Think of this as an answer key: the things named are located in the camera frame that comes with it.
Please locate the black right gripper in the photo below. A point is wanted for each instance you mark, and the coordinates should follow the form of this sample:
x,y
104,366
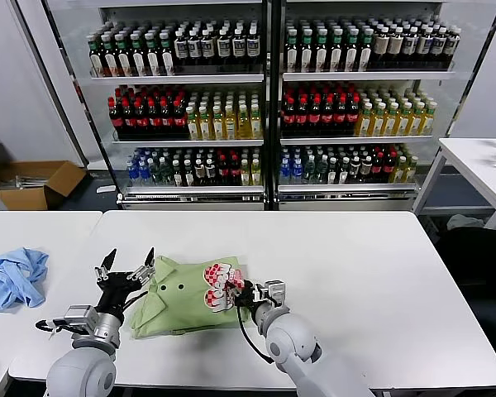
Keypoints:
x,y
252,294

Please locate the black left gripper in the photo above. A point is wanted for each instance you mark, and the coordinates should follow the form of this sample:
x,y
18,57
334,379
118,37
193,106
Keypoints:
x,y
115,291

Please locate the light green polo shirt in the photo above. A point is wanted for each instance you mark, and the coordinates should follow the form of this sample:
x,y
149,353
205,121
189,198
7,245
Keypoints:
x,y
182,302

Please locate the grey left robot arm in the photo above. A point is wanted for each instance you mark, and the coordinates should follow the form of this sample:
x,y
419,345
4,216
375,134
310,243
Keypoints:
x,y
82,372

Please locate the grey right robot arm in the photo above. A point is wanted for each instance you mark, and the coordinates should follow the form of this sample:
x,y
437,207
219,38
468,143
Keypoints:
x,y
293,339

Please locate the white paper sheet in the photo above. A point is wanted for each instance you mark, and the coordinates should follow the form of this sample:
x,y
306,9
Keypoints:
x,y
107,189

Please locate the blue label water bottle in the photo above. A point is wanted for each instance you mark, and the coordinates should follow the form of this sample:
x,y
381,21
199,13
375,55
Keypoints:
x,y
132,175
297,173
285,173
144,175

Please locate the clear green label water bottle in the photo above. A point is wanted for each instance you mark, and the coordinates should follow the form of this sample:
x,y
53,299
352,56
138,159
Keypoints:
x,y
155,175
321,173
167,175
310,173

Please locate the green cap brown tea bottle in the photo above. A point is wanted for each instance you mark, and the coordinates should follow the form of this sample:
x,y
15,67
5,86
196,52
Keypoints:
x,y
96,60
189,175
140,58
178,175
125,60
306,55
154,58
169,58
292,55
332,173
366,54
337,55
111,60
344,173
322,55
352,55

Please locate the open brown cardboard box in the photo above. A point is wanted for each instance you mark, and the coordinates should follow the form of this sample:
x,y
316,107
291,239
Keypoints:
x,y
62,182

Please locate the crumpled light blue shirt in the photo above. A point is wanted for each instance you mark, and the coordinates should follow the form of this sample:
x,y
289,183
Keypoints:
x,y
16,277

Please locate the red cap cola bottle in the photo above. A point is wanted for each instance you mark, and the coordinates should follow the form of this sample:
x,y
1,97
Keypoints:
x,y
235,173
289,116
389,170
129,119
155,119
303,116
341,116
224,173
180,119
354,115
329,116
141,119
378,170
316,116
115,119
168,119

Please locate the metal rods bundle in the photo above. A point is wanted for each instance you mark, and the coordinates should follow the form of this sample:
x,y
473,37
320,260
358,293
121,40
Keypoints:
x,y
31,181

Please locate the beverage display cooler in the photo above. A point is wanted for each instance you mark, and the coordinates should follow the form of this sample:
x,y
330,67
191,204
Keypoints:
x,y
177,78
368,75

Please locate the dark bottle blue white label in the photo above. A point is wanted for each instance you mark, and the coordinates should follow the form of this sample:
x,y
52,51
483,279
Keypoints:
x,y
439,43
253,46
453,43
425,44
182,49
195,49
223,47
239,46
208,48

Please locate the grey cloth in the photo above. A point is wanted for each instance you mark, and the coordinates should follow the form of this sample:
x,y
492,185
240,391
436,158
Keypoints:
x,y
465,222

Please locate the black chair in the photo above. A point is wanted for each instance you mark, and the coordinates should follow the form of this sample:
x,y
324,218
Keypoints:
x,y
475,256

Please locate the white side table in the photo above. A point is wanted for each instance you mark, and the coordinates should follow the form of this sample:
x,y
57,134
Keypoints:
x,y
471,153

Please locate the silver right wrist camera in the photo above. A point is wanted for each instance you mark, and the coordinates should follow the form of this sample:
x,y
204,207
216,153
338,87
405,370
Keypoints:
x,y
275,289

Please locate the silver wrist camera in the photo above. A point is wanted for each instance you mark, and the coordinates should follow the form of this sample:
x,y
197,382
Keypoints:
x,y
82,316
275,289

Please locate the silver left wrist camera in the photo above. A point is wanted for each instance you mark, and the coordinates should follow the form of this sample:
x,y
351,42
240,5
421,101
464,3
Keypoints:
x,y
82,316

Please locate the glass cooler door black frame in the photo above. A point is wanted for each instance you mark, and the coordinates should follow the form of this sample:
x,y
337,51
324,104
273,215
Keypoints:
x,y
473,62
51,54

